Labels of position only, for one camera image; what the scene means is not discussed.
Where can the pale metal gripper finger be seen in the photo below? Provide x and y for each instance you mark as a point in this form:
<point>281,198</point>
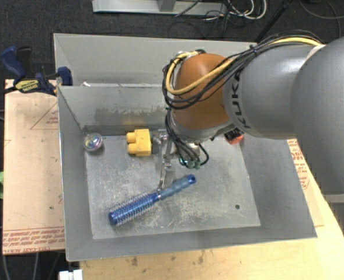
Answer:
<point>163,177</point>
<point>170,177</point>

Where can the blue round hairbrush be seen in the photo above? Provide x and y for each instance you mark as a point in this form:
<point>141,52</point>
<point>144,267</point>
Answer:
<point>148,200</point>

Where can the yellow toy building block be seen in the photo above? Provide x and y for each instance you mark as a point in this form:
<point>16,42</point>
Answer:
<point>140,142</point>

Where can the grey metal bin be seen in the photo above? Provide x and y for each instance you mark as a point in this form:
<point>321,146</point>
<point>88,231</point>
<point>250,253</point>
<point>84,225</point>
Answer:
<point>212,191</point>

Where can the orange round object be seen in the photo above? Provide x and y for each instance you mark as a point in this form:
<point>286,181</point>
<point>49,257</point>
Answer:
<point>236,140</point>

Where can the clear iridescent ball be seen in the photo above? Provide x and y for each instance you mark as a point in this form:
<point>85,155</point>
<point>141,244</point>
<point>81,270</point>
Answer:
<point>92,142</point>

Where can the brown cardboard board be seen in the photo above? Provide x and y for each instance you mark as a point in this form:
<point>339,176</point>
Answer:
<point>31,168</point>

